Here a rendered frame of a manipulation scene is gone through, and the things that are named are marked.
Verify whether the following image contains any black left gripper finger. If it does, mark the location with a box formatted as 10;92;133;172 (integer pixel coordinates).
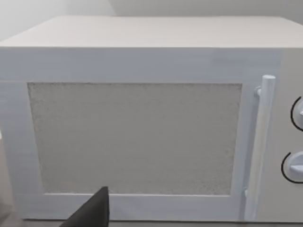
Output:
59;186;110;227

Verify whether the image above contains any pale microwave door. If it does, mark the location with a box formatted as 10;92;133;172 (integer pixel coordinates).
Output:
0;47;282;222

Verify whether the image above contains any pale microwave oven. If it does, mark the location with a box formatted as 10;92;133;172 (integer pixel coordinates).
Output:
0;15;303;224

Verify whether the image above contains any white microwave knob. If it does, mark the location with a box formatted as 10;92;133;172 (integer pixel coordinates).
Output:
281;151;303;184
290;96;303;132

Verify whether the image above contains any white microwave door handle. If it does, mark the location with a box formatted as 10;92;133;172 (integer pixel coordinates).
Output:
243;74;276;221

